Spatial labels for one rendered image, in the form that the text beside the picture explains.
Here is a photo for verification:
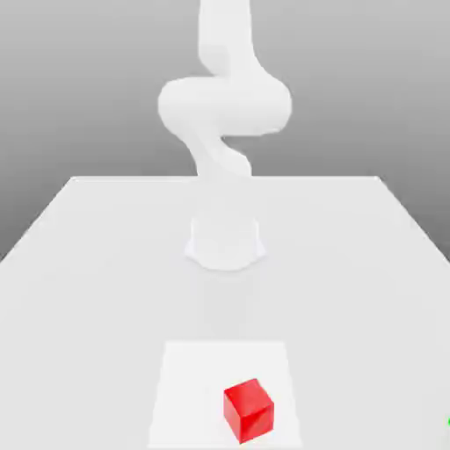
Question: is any small red cube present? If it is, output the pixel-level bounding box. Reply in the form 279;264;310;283
222;378;275;445

